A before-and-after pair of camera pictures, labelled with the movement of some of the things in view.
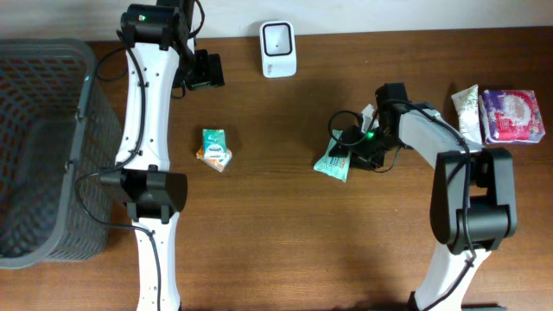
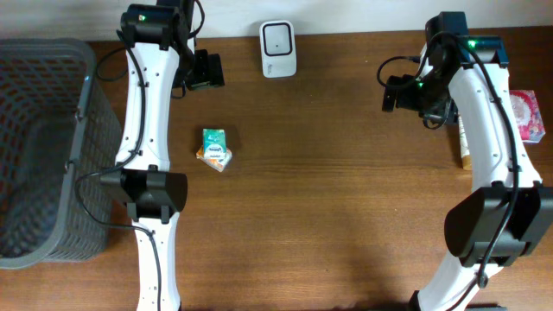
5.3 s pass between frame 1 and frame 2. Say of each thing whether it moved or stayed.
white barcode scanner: stayed
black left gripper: stayed
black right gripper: moved
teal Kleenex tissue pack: stayed
